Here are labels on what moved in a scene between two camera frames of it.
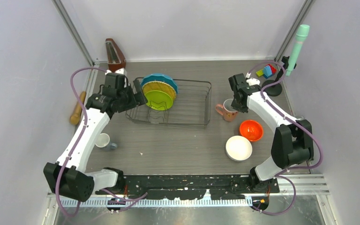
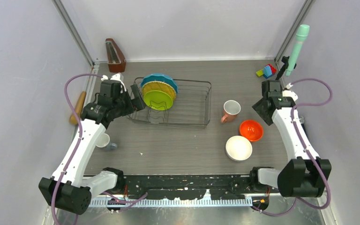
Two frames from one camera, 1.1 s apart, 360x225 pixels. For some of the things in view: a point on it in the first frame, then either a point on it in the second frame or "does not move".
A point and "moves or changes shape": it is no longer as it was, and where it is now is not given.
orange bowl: [251, 129] does not move
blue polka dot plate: [159, 77] does not move
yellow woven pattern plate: [159, 86] does not move
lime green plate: [159, 100] does not move
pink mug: [229, 113] moves or changes shape
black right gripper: [239, 108] to [257, 107]
